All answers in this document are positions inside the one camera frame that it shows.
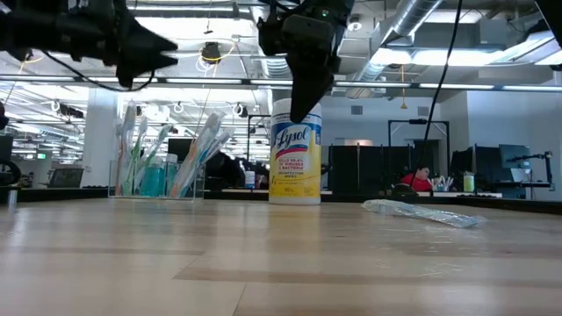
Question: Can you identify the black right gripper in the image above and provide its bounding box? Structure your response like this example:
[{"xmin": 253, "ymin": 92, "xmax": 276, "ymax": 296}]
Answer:
[{"xmin": 271, "ymin": 0, "xmax": 356, "ymax": 126}]

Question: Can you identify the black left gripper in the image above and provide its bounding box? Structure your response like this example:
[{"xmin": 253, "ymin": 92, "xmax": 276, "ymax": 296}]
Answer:
[{"xmin": 56, "ymin": 0, "xmax": 179, "ymax": 88}]

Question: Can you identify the packaged toothbrushes pile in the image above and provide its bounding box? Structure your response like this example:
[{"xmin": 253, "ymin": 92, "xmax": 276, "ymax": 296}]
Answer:
[{"xmin": 169, "ymin": 111, "xmax": 227, "ymax": 198}]

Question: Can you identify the Lysol disinfecting wipes canister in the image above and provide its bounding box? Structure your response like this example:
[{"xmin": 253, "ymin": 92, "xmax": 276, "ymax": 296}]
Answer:
[{"xmin": 268, "ymin": 97, "xmax": 323, "ymax": 206}]

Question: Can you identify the black ceiling-hung device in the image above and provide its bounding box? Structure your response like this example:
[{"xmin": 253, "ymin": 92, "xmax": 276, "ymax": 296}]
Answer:
[{"xmin": 200, "ymin": 41, "xmax": 223, "ymax": 66}]

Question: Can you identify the long ceiling light strip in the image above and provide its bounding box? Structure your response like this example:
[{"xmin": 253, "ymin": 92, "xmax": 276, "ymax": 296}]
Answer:
[{"xmin": 0, "ymin": 74, "xmax": 562, "ymax": 92}]

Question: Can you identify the white building column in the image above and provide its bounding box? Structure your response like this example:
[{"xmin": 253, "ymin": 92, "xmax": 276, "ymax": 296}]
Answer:
[{"xmin": 81, "ymin": 87, "xmax": 123, "ymax": 189}]

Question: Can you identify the black partition panel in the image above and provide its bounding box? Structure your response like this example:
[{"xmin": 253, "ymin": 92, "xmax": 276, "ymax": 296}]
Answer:
[{"xmin": 328, "ymin": 143, "xmax": 414, "ymax": 190}]

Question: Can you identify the black computer monitor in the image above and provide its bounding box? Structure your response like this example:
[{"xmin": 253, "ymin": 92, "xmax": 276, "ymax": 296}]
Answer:
[
  {"xmin": 167, "ymin": 138, "xmax": 194, "ymax": 163},
  {"xmin": 498, "ymin": 143, "xmax": 532, "ymax": 183}
]

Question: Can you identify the person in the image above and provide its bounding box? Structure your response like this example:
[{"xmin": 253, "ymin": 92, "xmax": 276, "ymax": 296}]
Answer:
[
  {"xmin": 400, "ymin": 164, "xmax": 435, "ymax": 193},
  {"xmin": 205, "ymin": 151, "xmax": 247, "ymax": 190}
]

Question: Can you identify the clear acrylic organizer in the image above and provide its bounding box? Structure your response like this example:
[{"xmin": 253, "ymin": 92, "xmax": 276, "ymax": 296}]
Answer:
[{"xmin": 108, "ymin": 160, "xmax": 209, "ymax": 201}]

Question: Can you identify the rectangular ceiling light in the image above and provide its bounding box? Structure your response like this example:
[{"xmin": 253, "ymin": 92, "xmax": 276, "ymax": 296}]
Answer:
[{"xmin": 371, "ymin": 46, "xmax": 501, "ymax": 69}]

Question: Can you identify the cup of white utensils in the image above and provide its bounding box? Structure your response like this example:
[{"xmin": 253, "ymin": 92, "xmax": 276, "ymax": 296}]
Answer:
[{"xmin": 427, "ymin": 175, "xmax": 454, "ymax": 193}]

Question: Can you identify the silver ventilation duct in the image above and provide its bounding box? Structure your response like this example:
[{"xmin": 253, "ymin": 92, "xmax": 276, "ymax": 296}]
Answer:
[
  {"xmin": 249, "ymin": 52, "xmax": 295, "ymax": 81},
  {"xmin": 346, "ymin": 0, "xmax": 444, "ymax": 100}
]

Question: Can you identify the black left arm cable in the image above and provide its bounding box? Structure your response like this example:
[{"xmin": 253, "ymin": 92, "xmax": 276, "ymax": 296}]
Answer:
[{"xmin": 39, "ymin": 47, "xmax": 155, "ymax": 93}]

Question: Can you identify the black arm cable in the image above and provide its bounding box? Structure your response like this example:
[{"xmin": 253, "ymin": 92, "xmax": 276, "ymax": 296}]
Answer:
[
  {"xmin": 410, "ymin": 0, "xmax": 465, "ymax": 188},
  {"xmin": 39, "ymin": 47, "xmax": 155, "ymax": 93}
]

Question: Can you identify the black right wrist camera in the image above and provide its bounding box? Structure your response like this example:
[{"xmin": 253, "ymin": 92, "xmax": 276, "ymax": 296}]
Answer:
[{"xmin": 256, "ymin": 15, "xmax": 285, "ymax": 57}]

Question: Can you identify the black metal rack frame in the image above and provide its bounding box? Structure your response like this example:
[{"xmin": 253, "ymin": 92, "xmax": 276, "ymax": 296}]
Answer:
[{"xmin": 387, "ymin": 118, "xmax": 451, "ymax": 176}]

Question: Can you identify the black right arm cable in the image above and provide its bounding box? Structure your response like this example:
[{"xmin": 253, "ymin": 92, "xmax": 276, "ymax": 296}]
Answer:
[{"xmin": 410, "ymin": 0, "xmax": 465, "ymax": 188}]

